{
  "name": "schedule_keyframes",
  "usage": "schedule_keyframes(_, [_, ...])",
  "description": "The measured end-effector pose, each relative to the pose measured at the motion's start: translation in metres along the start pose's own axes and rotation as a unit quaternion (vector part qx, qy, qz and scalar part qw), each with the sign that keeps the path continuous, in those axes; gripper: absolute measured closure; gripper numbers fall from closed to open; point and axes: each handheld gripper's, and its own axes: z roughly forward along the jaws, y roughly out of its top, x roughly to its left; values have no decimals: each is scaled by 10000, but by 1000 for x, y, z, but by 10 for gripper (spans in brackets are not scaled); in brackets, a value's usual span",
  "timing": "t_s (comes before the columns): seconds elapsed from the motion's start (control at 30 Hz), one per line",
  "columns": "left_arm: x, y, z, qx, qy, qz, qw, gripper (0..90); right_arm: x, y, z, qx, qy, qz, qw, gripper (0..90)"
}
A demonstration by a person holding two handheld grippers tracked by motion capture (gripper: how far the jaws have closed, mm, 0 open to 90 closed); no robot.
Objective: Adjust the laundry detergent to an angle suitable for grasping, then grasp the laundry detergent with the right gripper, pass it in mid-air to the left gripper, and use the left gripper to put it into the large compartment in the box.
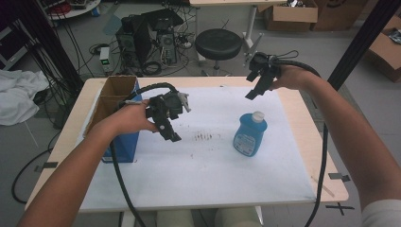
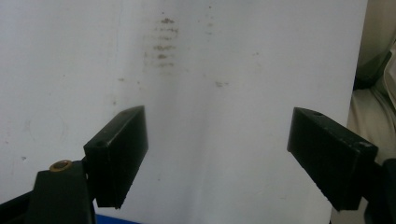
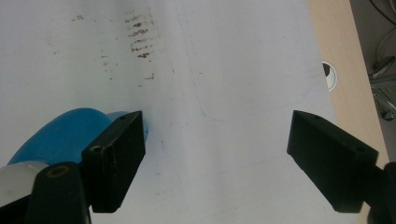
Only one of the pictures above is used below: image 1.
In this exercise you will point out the blue bottle with white cap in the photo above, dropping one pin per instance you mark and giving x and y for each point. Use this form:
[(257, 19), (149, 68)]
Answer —
[(249, 135)]

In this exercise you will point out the black round stool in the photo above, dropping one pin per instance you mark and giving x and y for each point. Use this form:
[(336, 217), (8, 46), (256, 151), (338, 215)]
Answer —
[(218, 44)]

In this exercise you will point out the white paper sheet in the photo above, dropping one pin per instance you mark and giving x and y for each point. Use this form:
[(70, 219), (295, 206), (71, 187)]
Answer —
[(205, 173)]

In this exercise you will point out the grey tape strip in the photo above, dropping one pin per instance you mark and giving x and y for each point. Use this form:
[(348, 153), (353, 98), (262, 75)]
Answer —
[(339, 176), (47, 165)]

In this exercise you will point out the open computer tower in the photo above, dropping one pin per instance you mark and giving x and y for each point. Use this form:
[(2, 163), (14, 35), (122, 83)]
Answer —
[(167, 47)]

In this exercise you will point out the person's right hand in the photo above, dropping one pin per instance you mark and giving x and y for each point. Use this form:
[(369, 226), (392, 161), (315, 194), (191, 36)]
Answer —
[(293, 78)]

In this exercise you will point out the white sleeve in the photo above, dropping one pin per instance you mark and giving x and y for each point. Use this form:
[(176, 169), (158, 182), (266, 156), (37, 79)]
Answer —
[(383, 214)]

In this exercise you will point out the white cloth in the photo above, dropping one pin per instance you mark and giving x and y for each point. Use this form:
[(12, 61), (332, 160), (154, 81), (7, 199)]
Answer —
[(19, 94)]

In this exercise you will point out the black computer tower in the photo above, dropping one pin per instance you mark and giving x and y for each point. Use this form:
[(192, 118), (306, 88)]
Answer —
[(134, 41)]

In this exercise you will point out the thin wooden stick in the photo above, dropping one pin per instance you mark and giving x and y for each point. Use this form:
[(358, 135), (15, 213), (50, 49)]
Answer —
[(323, 186)]

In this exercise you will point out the round white table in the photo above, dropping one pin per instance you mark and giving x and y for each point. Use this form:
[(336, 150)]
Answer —
[(75, 8)]

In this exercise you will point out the blue cardboard box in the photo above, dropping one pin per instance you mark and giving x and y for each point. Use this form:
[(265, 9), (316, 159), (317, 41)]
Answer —
[(124, 146)]

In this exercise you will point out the small white device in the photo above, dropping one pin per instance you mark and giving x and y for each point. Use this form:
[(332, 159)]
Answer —
[(105, 58)]

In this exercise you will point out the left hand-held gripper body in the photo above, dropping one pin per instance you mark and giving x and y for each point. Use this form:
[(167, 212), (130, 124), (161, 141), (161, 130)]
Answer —
[(171, 102)]

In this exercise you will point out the black tape cross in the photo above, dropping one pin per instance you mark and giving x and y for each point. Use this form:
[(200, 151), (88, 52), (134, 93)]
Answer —
[(339, 208)]

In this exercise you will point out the black metal post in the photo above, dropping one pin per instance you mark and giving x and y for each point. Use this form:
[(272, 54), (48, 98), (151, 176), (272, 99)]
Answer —
[(359, 44)]

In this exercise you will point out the person's left hand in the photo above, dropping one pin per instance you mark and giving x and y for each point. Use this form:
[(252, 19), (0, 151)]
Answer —
[(129, 119)]

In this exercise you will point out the brown cardboard box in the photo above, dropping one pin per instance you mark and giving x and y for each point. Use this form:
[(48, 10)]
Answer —
[(340, 14), (291, 15), (386, 50)]

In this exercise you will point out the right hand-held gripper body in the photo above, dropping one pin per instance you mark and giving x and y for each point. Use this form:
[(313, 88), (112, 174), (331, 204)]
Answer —
[(265, 64)]

